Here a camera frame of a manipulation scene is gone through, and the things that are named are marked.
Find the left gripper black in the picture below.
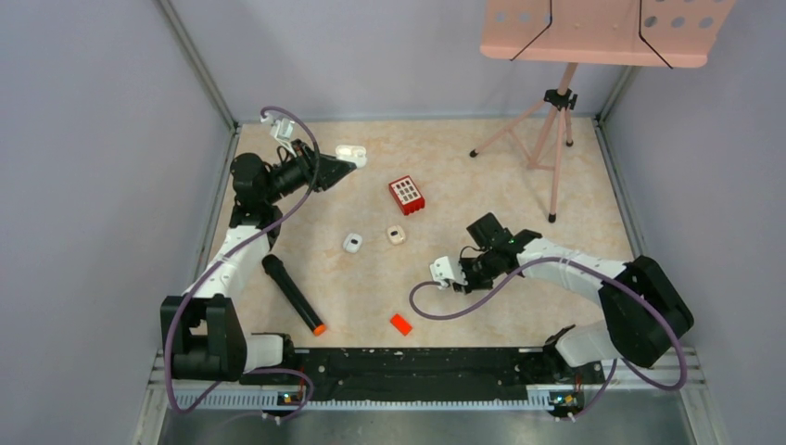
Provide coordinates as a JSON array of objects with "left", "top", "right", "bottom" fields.
[{"left": 262, "top": 137, "right": 355, "bottom": 204}]

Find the white earbud case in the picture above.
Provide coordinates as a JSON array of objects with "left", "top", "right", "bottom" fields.
[
  {"left": 342, "top": 233, "right": 363, "bottom": 254},
  {"left": 335, "top": 145, "right": 368, "bottom": 169}
]

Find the beige earbud case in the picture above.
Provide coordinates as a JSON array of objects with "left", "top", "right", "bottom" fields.
[{"left": 386, "top": 225, "right": 407, "bottom": 246}]

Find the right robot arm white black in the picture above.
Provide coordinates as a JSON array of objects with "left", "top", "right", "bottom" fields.
[{"left": 444, "top": 213, "right": 694, "bottom": 382}]

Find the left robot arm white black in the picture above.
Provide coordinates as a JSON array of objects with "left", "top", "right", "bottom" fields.
[{"left": 160, "top": 139, "right": 367, "bottom": 384}]

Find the red block with windows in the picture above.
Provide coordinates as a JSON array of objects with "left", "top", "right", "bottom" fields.
[{"left": 388, "top": 175, "right": 425, "bottom": 216}]

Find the small orange red block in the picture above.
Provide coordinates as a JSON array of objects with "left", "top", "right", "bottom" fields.
[{"left": 389, "top": 313, "right": 412, "bottom": 337}]

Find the black marker orange cap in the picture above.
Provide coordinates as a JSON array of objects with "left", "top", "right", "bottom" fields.
[{"left": 261, "top": 254, "right": 327, "bottom": 337}]

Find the pink music stand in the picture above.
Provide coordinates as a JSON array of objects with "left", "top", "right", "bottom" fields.
[{"left": 470, "top": 0, "right": 735, "bottom": 223}]

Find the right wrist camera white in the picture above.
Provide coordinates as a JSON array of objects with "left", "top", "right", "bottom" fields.
[{"left": 429, "top": 256, "right": 467, "bottom": 289}]

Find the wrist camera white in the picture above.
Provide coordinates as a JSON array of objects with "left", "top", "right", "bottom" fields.
[
  {"left": 260, "top": 116, "right": 297, "bottom": 156},
  {"left": 429, "top": 256, "right": 467, "bottom": 289}
]

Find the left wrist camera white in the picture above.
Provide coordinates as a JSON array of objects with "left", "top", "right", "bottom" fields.
[{"left": 260, "top": 116, "right": 297, "bottom": 156}]

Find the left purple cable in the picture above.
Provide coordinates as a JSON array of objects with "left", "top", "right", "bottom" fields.
[{"left": 161, "top": 106, "right": 322, "bottom": 425}]

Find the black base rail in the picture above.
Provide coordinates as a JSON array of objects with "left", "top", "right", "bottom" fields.
[{"left": 240, "top": 348, "right": 605, "bottom": 402}]

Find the grey cable duct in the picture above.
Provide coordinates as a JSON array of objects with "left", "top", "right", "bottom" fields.
[{"left": 174, "top": 388, "right": 575, "bottom": 412}]

